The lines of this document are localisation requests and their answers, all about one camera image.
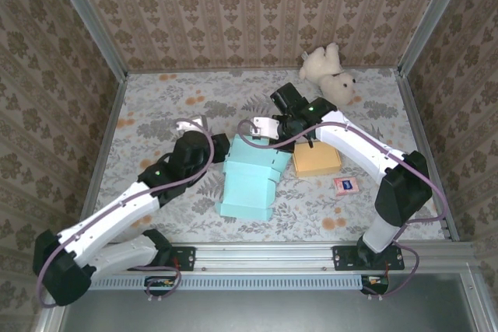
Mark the orange paper box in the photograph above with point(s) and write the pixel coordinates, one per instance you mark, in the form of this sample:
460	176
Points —
315	161

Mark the teal paper box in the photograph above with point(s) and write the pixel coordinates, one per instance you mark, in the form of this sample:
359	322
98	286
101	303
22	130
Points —
249	180

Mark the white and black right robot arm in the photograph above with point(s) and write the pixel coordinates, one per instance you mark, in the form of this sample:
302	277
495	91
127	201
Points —
350	137

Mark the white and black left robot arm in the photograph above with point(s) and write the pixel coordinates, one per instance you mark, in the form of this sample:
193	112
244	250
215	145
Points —
109	215

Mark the white plush bear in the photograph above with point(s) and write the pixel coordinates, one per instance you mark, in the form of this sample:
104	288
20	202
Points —
330	71

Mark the floral table cover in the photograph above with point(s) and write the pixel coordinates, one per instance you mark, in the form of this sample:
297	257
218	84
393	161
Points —
175	95

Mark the pink packet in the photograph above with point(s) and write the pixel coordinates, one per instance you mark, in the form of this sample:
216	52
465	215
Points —
345	186

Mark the grey metal sheet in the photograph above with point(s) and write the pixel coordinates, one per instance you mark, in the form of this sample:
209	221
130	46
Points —
264	312

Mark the aluminium side rail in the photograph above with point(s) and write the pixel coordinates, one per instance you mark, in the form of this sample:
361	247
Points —
106	141
422	133

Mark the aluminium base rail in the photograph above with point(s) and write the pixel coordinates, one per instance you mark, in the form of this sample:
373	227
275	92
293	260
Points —
264	256

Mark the aluminium frame post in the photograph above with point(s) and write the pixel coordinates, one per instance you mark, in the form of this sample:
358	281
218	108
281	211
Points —
85	17
432	17

